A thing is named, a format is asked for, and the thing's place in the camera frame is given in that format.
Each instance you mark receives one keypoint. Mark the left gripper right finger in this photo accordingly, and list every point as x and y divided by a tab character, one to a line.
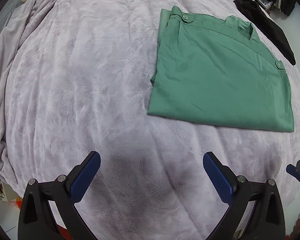
266	220

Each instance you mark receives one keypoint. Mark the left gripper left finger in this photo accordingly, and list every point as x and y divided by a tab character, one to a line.
36	220

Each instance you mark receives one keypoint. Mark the green work jacket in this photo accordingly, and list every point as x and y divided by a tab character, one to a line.
218	72

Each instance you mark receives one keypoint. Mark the person's right hand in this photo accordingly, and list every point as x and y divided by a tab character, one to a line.
296	230

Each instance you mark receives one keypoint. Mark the red box on floor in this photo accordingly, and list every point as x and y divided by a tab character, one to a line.
17	202

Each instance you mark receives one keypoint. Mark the black folded garment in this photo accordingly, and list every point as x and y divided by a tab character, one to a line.
253	12

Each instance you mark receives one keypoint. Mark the lavender plush bed blanket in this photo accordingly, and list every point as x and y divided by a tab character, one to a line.
75	77

